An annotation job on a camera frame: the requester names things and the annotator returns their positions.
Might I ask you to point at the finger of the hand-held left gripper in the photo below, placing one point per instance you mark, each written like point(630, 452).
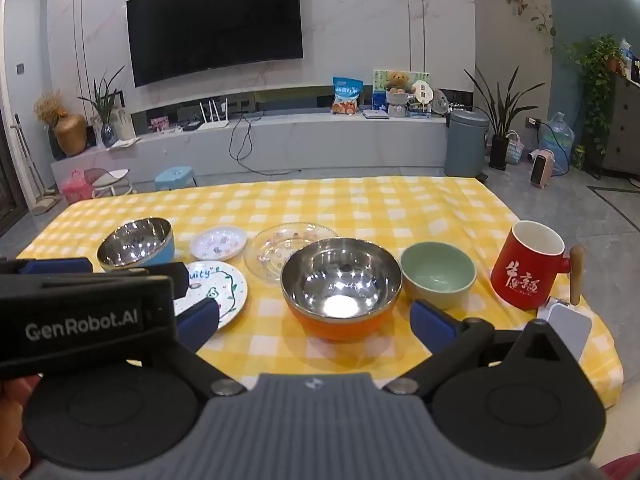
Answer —
point(180, 282)
point(57, 266)

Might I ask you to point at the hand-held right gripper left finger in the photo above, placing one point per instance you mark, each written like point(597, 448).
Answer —
point(200, 320)

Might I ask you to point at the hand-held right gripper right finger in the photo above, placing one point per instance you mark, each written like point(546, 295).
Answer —
point(431, 322)

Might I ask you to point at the white vine-painted plate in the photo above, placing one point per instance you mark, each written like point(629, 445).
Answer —
point(225, 285)

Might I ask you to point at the green ceramic bowl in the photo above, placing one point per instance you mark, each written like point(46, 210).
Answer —
point(437, 272)

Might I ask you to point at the small white sticker plate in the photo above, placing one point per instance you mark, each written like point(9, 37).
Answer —
point(218, 243)

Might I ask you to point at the blue steel bowl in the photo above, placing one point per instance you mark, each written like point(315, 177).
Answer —
point(135, 245)

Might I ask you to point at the black bowl with green inside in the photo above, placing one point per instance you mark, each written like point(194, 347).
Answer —
point(340, 285)

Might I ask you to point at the clear glass plate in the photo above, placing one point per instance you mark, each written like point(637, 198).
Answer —
point(280, 247)

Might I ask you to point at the person's left hand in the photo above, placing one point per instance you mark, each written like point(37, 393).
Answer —
point(11, 410)

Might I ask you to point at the white stool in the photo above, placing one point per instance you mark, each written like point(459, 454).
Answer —
point(112, 177)

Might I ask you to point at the light blue stool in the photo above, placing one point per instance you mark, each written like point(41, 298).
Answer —
point(175, 177)

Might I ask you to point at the gold vase with dried flowers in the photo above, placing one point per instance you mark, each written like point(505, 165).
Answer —
point(70, 135)

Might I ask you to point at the small white grey device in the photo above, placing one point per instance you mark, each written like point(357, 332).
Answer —
point(570, 325)

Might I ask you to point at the blue vase with green plant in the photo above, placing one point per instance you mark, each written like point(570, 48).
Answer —
point(108, 135)

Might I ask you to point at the yellow checked tablecloth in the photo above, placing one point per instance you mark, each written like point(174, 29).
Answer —
point(350, 205)

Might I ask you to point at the white paper bag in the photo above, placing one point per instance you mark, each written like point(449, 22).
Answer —
point(125, 122)

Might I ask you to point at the pink photo card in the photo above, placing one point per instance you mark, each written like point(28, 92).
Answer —
point(159, 124)

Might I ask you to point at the white router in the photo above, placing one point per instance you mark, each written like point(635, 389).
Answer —
point(214, 122)

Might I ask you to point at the grey trash bin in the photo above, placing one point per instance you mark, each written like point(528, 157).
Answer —
point(466, 145)

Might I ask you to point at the tall-leaf plant in black pot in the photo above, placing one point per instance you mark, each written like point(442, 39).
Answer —
point(498, 152)

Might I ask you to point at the small beige heater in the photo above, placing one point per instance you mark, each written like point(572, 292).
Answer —
point(541, 167)

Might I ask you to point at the woven basket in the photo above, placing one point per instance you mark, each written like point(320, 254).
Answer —
point(514, 150)

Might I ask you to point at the grey marble tv console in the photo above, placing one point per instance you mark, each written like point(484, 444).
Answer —
point(325, 145)

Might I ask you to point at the flat white laptop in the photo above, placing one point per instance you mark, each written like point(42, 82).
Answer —
point(375, 114)

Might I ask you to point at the blue water jug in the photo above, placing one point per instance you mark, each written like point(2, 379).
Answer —
point(560, 140)

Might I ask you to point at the round white hand fan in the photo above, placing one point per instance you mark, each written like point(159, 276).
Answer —
point(421, 89)

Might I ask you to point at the brown teddy bear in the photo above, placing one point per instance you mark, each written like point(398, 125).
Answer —
point(398, 87)

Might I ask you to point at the blue snack bag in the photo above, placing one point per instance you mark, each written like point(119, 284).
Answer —
point(346, 95)

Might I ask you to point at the green printed board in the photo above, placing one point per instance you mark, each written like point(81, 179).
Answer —
point(380, 82)

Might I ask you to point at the dark cabinet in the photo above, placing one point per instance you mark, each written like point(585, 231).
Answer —
point(627, 130)

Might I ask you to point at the bushy green potted plant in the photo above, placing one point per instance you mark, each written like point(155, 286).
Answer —
point(597, 75)

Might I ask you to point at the black wall television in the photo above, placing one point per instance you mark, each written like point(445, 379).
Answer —
point(215, 20)

